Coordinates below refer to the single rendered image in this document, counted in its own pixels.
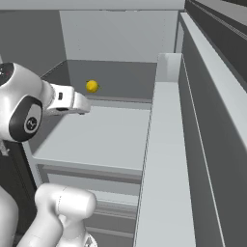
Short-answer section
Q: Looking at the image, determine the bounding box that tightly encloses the grey fridge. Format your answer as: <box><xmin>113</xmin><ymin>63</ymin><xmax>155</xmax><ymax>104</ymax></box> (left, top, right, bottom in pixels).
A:
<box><xmin>0</xmin><ymin>0</ymin><xmax>187</xmax><ymax>247</ymax></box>

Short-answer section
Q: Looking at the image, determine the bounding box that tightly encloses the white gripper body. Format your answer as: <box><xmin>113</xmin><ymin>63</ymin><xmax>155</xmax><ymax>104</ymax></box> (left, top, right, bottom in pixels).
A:
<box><xmin>71</xmin><ymin>91</ymin><xmax>93</xmax><ymax>116</ymax></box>

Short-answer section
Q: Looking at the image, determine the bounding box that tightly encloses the pale grey fridge shelf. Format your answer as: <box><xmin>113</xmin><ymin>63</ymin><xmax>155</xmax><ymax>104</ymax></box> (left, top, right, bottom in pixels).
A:
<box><xmin>31</xmin><ymin>98</ymin><xmax>152</xmax><ymax>178</ymax></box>

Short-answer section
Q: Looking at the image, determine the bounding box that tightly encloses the grey fridge door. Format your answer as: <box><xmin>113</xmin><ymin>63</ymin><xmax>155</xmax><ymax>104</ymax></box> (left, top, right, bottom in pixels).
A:
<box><xmin>132</xmin><ymin>0</ymin><xmax>247</xmax><ymax>247</ymax></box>

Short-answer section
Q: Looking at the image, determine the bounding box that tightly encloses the yellow lemon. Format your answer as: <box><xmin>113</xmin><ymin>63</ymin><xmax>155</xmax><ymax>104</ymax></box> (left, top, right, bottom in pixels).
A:
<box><xmin>85</xmin><ymin>79</ymin><xmax>99</xmax><ymax>95</ymax></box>

